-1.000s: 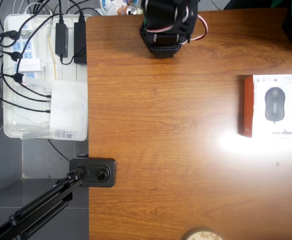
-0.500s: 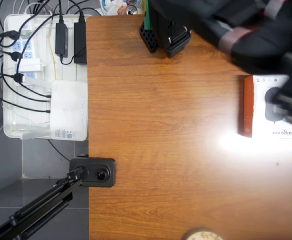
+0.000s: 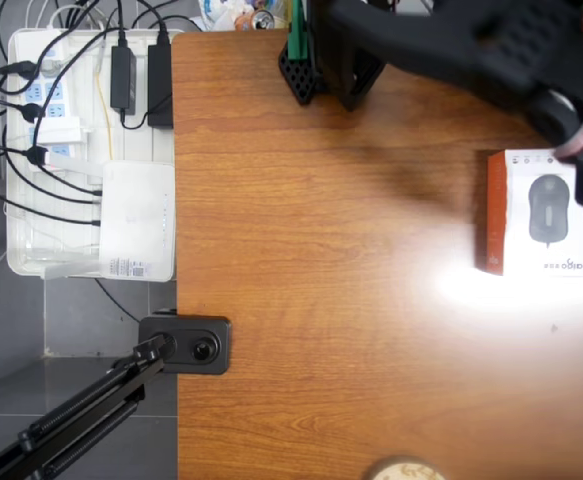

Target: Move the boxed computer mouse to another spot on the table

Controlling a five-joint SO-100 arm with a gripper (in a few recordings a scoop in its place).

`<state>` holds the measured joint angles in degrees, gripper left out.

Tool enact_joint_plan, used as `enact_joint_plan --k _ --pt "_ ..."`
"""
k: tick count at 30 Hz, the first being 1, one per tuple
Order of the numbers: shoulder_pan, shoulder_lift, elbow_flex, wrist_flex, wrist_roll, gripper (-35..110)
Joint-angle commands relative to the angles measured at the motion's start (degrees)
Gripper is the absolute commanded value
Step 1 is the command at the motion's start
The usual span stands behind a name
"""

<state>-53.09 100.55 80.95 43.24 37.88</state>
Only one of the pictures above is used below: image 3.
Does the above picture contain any silver drink can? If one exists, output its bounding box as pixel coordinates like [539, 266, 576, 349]
[250, 9, 276, 31]

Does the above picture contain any printed plastic bag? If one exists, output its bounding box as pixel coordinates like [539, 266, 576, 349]
[197, 0, 293, 32]

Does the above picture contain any black clamp boom stand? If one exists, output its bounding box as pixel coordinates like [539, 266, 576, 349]
[0, 310, 233, 480]

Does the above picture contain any round wooden coaster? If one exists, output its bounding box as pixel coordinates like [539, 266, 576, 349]
[367, 455, 445, 480]

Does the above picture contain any thin yellow cable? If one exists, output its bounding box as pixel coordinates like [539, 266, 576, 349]
[94, 42, 116, 162]

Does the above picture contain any green table clamp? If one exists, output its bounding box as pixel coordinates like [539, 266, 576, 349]
[286, 0, 314, 62]

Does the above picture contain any white plastic cable tray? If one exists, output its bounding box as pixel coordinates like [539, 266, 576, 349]
[5, 27, 185, 277]

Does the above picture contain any white orange mouse box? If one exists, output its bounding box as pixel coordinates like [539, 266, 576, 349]
[474, 148, 583, 278]

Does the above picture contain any white plug adapter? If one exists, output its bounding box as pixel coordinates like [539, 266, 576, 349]
[37, 115, 85, 147]

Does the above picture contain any white power strip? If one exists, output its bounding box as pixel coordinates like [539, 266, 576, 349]
[16, 33, 81, 162]

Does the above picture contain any black plug with cable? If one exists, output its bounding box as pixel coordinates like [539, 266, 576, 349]
[0, 92, 46, 151]
[0, 144, 103, 197]
[0, 0, 128, 77]

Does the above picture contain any white wifi router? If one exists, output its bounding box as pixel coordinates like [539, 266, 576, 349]
[43, 151, 178, 284]

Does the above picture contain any slim black power adapter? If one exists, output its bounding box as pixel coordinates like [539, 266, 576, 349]
[109, 45, 139, 117]

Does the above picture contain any wide black power adapter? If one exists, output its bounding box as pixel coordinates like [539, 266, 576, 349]
[146, 43, 175, 130]

